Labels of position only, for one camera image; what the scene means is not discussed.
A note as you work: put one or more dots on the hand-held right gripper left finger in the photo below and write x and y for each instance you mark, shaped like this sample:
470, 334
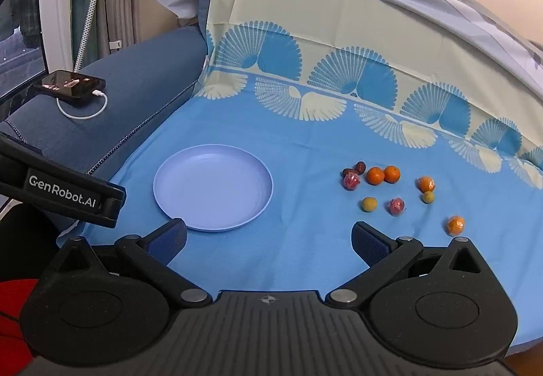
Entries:
169, 241

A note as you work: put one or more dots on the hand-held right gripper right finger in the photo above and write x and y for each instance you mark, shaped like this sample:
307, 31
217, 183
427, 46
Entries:
368, 245

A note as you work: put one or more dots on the small yellow fruit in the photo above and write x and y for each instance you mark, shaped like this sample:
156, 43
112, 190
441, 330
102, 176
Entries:
369, 204
428, 197

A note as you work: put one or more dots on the plastic-wrapped red fruit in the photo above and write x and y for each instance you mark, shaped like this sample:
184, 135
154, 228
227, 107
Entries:
396, 206
351, 181

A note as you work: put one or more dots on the orange tangerine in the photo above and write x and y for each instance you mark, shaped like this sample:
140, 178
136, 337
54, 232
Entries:
392, 174
375, 175

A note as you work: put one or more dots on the light purple plate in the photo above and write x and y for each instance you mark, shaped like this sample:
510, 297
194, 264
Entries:
212, 185

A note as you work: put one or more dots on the red date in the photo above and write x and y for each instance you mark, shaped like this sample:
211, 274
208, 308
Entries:
346, 172
360, 167

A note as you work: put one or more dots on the plastic-wrapped orange fruit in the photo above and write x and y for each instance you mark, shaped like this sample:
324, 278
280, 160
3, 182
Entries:
455, 225
426, 184

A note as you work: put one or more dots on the black smartphone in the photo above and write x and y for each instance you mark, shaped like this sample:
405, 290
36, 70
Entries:
70, 83

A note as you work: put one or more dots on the red cloth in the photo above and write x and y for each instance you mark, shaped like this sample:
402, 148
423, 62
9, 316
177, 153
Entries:
12, 304

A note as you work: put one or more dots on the blue feather-print blanket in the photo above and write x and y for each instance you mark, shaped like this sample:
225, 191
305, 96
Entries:
297, 138

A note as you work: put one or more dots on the blue sofa armrest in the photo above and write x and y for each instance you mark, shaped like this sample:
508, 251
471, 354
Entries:
127, 75

